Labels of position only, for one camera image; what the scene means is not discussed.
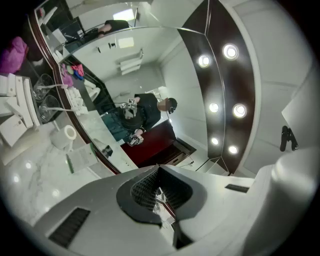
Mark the white rectangular plastic block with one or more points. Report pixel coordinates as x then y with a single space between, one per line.
11 83

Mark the black wall fixture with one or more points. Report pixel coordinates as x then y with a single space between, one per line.
285 140

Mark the green pen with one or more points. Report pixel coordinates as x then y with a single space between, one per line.
70 163

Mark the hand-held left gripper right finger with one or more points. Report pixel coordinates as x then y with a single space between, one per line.
225 212

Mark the large wall mirror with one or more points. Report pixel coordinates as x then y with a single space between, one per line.
150 70

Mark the white tape roll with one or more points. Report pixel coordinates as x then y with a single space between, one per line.
60 140

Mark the clear drinking glass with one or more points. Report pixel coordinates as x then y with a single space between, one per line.
42 87
48 110

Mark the round ceiling spotlight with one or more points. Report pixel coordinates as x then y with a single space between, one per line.
233 149
240 111
231 51

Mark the purple towel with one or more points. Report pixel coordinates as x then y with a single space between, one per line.
13 55

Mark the angled side wall mirror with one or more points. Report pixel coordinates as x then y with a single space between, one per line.
87 15

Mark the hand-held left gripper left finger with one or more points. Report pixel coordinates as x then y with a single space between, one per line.
100 225

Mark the clear acrylic tray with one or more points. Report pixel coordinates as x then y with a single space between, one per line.
15 150

